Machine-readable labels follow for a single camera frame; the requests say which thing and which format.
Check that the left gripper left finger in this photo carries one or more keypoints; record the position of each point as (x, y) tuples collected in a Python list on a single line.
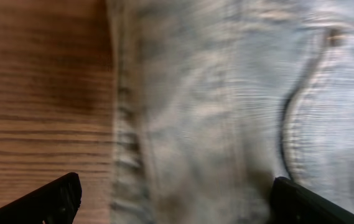
[(54, 203)]

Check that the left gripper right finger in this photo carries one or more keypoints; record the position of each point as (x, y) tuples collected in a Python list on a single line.
[(295, 204)]

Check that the light blue denim shorts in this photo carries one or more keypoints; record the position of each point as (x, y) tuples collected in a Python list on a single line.
[(217, 98)]

